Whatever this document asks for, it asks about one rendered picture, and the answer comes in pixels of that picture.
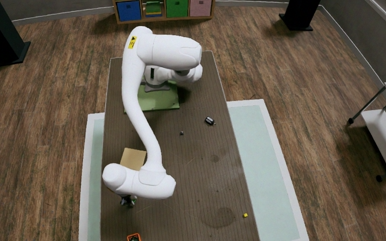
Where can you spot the beige square mat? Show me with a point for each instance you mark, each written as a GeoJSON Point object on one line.
{"type": "Point", "coordinates": [133, 159]}

